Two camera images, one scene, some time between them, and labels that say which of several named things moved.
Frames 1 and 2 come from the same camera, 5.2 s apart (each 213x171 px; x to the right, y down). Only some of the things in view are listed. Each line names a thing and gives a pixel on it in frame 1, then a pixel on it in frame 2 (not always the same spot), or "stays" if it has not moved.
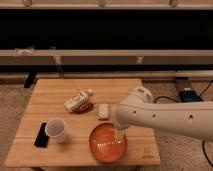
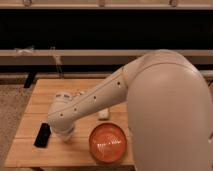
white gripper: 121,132 → 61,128
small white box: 103,111 stays
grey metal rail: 107,57 stays
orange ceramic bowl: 104,145 stays
